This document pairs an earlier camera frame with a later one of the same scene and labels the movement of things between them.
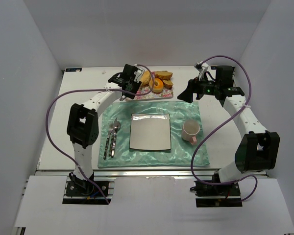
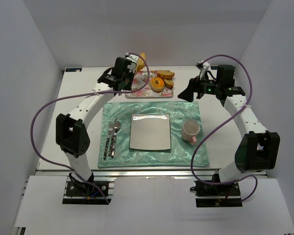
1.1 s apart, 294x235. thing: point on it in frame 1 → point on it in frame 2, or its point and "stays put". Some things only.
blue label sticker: [73, 70] stays put
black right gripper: [197, 88] stays put
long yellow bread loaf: [146, 78] → [141, 63]
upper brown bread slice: [163, 75] stays put
